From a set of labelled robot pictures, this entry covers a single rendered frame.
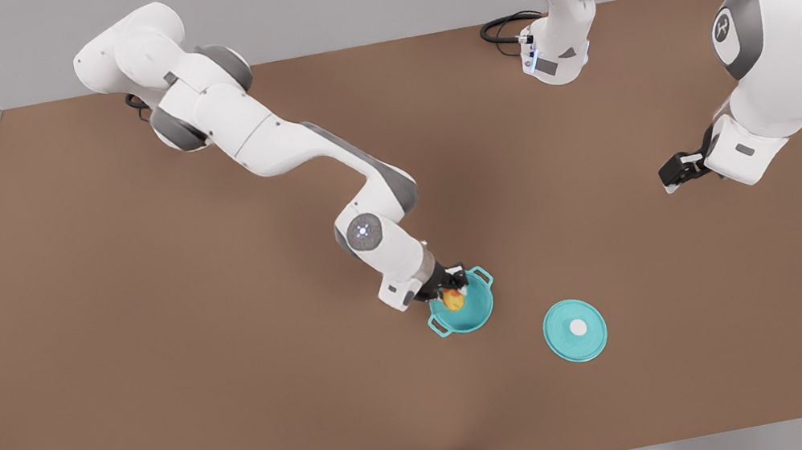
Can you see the yellow potato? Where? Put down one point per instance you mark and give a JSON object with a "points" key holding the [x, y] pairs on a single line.
{"points": [[453, 300]]}

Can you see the teal pot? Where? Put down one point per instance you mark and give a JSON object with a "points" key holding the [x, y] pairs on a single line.
{"points": [[464, 310]]}

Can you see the teal pot lid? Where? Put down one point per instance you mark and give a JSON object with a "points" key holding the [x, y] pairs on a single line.
{"points": [[575, 330]]}

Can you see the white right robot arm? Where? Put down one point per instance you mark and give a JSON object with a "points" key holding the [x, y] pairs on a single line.
{"points": [[256, 139]]}

